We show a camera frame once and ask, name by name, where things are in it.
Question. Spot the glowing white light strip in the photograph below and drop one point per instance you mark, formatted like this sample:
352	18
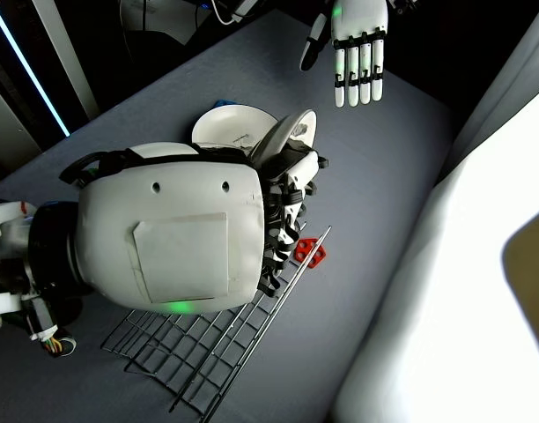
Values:
29	70

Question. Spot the olive brown panel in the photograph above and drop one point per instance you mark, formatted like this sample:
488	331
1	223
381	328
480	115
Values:
533	273

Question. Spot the white plate one leaf print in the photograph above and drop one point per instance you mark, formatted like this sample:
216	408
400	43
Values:
225	125

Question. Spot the white robot body shell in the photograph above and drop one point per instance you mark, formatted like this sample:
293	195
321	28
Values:
155	13

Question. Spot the white frame post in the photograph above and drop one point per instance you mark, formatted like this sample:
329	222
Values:
67	53

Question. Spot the white plate two leaf prints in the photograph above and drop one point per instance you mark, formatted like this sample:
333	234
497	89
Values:
278	136

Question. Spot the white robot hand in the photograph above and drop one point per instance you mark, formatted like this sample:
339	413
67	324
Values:
172	238
359	22

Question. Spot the white backdrop sheet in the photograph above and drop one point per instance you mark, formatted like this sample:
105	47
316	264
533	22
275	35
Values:
450	264

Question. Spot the red pentagon block with holes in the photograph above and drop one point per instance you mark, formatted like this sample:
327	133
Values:
306	249

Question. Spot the grey table cloth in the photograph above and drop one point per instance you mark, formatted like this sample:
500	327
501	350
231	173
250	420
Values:
375	176

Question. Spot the blue pentagon block with holes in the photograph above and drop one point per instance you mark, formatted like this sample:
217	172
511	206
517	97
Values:
223	104

